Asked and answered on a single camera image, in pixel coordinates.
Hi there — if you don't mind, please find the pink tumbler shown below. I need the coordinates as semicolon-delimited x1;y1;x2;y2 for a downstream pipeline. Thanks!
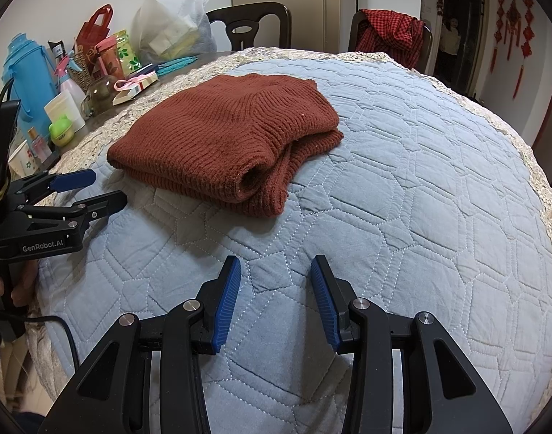
97;38;125;77

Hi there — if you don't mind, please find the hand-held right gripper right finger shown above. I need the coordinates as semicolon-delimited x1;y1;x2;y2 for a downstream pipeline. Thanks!
311;254;514;434

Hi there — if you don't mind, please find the red checked shirt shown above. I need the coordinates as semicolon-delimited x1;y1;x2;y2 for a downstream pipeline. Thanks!
355;9;426;71

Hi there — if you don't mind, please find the glass jar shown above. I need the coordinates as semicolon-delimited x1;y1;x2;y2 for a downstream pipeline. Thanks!
81;75;118;116

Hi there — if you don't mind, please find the green lidded jar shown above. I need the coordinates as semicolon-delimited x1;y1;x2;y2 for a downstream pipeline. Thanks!
49;115;75;148

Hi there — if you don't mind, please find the white cup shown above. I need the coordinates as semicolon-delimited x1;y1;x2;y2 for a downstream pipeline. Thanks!
44;90;87;134

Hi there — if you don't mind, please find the green leaf print packet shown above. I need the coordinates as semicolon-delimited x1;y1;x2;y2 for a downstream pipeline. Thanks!
110;31;143;73

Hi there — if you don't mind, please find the white box with pink ribbon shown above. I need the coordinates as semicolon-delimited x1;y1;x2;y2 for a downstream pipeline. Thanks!
113;72;159;106

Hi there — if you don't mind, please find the wicker basket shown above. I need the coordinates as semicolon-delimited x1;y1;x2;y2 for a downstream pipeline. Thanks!
70;52;98;92

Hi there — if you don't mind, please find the blue quilted lace-trimmed mat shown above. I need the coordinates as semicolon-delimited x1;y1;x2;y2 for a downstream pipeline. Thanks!
31;46;552;434

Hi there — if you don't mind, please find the red knot wall decoration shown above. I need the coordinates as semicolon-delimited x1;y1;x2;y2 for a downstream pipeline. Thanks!
489;0;506;73
513;0;535;100
506;0;522;59

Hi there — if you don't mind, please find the red gift bag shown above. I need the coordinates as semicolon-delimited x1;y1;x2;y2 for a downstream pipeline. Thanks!
74;4;114;77

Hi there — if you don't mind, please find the dark glass door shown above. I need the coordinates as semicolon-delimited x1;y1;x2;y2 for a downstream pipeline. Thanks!
439;0;489;95

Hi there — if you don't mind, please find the person's left hand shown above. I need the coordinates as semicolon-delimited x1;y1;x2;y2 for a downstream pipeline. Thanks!
0;262;39;312

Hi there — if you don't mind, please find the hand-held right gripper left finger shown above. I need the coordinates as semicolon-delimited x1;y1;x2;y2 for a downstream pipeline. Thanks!
45;255;241;434

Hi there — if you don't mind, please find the rust red knit sweater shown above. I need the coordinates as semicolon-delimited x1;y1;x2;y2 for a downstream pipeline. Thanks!
107;73;344;218

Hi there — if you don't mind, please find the dark wooden chair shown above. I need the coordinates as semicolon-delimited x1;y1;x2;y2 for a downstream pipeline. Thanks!
348;9;435;75
206;2;292;52

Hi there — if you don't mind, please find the white spray bottle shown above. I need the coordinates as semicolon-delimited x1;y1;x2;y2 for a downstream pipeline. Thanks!
50;42;85;109

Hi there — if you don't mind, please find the floral paper cup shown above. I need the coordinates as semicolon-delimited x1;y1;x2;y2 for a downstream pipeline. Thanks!
9;140;38;178

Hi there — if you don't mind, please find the blue thermos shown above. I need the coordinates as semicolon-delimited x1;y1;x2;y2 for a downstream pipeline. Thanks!
4;34;57;134

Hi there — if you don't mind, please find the small pink label bottle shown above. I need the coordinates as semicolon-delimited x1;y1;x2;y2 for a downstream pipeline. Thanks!
27;127;52;162

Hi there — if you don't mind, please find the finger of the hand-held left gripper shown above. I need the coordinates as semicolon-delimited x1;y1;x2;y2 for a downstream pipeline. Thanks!
13;169;97;204
16;191;128;236

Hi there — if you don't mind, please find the teal lace item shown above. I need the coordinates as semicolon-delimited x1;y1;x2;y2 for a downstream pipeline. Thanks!
156;55;199;76

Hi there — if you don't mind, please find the white plastic bag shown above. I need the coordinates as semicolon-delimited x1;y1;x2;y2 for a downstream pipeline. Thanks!
131;0;218;64

